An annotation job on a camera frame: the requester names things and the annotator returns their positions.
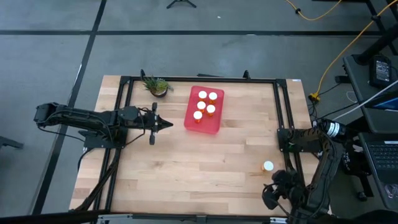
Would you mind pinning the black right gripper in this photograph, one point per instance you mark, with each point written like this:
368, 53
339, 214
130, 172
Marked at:
292, 193

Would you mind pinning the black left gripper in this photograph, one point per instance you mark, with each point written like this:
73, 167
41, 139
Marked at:
133, 116

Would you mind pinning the orange pill bottle white cap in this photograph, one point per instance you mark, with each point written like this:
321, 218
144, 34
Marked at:
213, 96
201, 105
211, 108
202, 94
197, 115
268, 165

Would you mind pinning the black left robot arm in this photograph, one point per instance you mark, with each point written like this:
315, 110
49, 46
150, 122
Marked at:
81, 118

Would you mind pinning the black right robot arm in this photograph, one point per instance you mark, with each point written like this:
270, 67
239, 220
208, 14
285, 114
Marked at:
323, 168

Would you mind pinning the pink plastic basket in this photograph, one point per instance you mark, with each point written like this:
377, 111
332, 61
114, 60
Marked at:
208, 126

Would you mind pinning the small potted green plant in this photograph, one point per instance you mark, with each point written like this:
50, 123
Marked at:
157, 85

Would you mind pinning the black laptop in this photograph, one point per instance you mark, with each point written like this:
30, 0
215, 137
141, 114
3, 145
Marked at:
384, 155

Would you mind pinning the black tripod legs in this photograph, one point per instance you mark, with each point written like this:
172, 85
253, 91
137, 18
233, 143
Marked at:
181, 2

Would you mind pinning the dark grey desk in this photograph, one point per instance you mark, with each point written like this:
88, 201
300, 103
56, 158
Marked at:
362, 77

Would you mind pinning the grey furniture foot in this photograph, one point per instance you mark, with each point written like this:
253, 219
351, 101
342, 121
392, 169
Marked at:
9, 142

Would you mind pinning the black power adapter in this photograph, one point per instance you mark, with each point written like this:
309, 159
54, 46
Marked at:
381, 71

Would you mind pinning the black stand base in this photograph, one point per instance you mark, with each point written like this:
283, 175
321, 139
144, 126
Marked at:
379, 43

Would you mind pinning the black aluminium table frame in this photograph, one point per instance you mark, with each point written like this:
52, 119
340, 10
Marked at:
186, 78

